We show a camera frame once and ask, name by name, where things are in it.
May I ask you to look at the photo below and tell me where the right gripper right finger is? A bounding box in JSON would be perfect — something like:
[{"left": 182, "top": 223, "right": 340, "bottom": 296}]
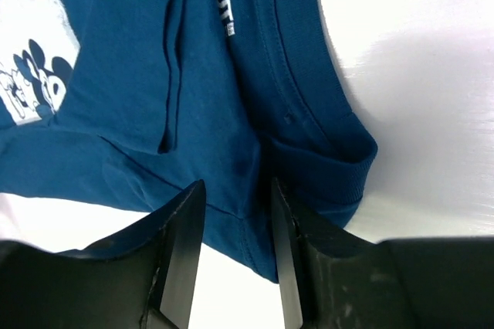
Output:
[{"left": 271, "top": 180, "right": 493, "bottom": 328}]

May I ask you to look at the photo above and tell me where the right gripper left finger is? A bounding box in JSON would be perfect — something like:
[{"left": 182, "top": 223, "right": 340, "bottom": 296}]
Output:
[{"left": 1, "top": 181, "right": 205, "bottom": 328}]

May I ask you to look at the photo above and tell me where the blue printed t shirt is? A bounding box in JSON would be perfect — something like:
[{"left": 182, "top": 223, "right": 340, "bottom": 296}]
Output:
[{"left": 1, "top": 0, "right": 377, "bottom": 282}]

